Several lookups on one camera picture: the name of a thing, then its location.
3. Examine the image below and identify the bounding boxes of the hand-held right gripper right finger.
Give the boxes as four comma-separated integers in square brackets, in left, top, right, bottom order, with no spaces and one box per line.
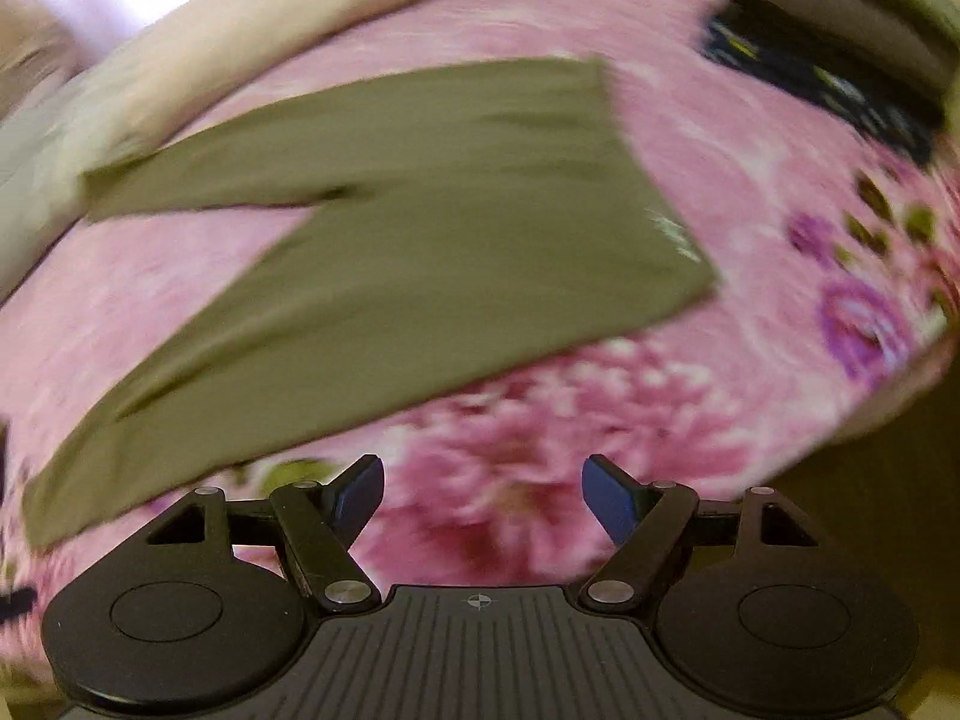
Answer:
[581,454,817,611]

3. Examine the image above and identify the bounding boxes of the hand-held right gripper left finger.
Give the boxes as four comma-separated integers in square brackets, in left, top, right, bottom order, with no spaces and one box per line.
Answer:
[147,454,386,611]

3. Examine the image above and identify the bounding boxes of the olive green pants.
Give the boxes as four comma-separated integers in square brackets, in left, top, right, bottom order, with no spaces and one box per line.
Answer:
[21,56,722,550]

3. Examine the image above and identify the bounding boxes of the pink floral bed sheet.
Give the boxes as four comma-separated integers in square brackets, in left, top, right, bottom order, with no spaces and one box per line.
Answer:
[0,0,960,691]

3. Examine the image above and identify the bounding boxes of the dark patterned cloth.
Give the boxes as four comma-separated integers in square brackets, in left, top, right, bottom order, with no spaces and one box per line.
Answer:
[701,0,947,166]

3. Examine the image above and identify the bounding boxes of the beige pillow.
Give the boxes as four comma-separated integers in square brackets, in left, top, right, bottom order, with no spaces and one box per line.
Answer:
[45,0,721,188]

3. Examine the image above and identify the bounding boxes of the grey-green cushion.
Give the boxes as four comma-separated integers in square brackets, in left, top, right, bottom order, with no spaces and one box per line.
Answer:
[731,0,960,102]

